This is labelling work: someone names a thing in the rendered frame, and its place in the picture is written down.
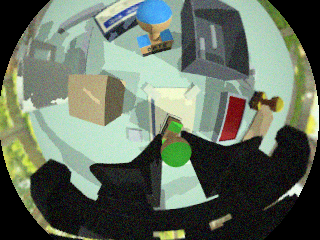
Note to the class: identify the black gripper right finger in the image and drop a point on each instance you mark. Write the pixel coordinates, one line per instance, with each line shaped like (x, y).
(213, 161)

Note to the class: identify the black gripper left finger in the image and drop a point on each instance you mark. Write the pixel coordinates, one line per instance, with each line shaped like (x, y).
(143, 172)

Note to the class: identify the white mug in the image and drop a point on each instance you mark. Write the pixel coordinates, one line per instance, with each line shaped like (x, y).
(41, 83)

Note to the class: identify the tan cardboard box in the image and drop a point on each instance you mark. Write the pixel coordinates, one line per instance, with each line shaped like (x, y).
(95, 98)

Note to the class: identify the blue and white stamp pad tin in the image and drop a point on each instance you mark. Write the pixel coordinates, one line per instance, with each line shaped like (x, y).
(117, 18)

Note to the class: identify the wooden rubber stamp with yellow knob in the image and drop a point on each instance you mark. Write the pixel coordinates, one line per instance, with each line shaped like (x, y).
(274, 103)

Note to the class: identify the tan clipboard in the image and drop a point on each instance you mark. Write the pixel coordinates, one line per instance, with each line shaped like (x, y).
(261, 123)

